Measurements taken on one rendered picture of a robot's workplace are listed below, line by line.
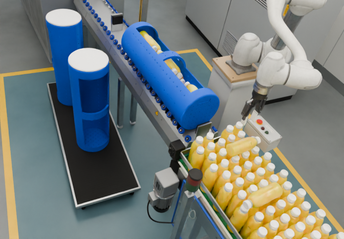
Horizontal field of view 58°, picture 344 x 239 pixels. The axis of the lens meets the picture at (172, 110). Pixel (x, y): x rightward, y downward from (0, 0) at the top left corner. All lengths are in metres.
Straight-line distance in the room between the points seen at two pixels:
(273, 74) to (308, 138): 2.31
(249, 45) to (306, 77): 0.84
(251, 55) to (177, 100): 0.76
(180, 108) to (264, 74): 0.55
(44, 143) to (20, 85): 0.91
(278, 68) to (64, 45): 1.85
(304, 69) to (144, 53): 1.05
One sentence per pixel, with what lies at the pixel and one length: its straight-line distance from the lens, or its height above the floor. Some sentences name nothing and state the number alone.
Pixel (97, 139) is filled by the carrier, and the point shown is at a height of 0.16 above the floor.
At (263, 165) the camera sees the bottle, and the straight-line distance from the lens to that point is 1.81.
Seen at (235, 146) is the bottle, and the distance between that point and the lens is 1.66.
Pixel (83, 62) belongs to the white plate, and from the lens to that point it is 2.27.
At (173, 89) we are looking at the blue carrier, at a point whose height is 1.18.
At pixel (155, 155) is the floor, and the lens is 3.01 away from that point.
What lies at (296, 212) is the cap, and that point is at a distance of 1.65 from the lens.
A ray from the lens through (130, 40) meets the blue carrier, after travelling 2.28.
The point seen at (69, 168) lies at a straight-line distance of 2.74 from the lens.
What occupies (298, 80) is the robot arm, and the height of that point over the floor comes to 1.57.
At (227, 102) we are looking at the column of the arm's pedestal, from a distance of 2.46.
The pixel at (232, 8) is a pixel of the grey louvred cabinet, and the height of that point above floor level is 0.74.
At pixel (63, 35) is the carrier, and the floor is 0.95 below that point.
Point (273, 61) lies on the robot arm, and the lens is 1.49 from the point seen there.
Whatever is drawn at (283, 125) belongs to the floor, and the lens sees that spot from 3.75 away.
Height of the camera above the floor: 2.37
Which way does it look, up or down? 43 degrees down
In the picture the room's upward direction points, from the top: 11 degrees clockwise
